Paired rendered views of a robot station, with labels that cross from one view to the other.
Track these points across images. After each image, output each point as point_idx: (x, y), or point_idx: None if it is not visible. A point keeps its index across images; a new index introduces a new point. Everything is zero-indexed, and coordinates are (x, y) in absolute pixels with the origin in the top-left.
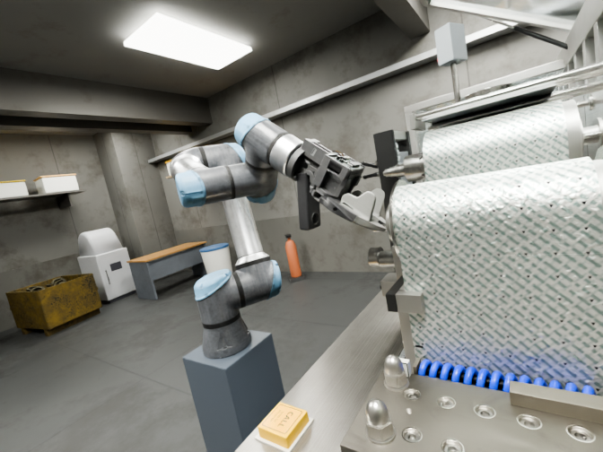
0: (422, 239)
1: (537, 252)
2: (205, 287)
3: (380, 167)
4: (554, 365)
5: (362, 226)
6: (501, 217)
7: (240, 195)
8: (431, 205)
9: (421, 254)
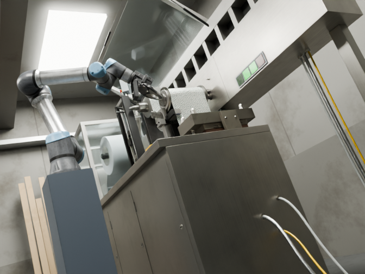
0: (176, 96)
1: (197, 98)
2: (65, 132)
3: (125, 107)
4: None
5: (157, 95)
6: (189, 92)
7: (107, 82)
8: (175, 89)
9: (176, 100)
